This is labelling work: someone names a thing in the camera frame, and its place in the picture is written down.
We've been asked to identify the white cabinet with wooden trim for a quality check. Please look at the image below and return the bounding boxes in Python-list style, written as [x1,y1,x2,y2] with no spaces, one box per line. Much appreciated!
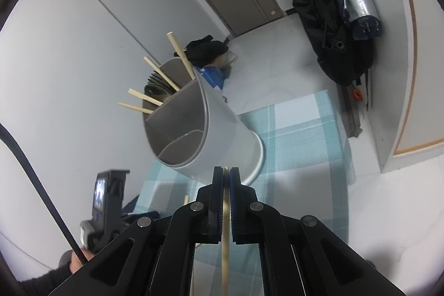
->
[380,0,444,173]

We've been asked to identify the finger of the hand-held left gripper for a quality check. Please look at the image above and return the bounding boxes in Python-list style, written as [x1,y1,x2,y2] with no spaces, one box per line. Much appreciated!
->
[121,199,162,221]

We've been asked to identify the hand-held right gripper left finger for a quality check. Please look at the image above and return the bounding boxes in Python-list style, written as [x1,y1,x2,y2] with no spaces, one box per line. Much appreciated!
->
[49,167,224,296]

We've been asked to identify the teal checked table cloth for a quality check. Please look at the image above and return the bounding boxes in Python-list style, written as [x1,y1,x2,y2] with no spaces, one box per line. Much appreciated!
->
[132,90,358,296]

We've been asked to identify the dark metal fork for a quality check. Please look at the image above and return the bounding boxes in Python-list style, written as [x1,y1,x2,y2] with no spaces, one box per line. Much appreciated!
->
[144,72,175,100]

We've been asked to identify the black jacket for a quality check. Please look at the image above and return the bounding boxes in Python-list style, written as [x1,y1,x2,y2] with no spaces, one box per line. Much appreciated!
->
[277,0,375,86]

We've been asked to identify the blue cardboard box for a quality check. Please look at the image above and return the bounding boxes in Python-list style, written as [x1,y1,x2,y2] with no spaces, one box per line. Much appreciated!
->
[200,66,224,90]

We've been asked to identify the black clothes pile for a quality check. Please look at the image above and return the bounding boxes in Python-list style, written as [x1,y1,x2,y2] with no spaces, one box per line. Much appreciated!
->
[185,35,229,68]

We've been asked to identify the white utensil holder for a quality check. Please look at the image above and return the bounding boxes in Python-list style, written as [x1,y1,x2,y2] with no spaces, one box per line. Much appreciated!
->
[142,57,266,186]

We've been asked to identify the black cable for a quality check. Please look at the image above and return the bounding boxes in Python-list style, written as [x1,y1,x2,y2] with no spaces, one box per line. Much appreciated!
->
[0,124,88,264]

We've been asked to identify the person's left hand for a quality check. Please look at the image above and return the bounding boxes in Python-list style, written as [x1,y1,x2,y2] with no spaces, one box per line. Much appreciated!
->
[59,247,92,275]

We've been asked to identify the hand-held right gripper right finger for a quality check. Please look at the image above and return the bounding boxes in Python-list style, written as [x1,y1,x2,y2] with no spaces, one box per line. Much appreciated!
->
[229,167,406,296]

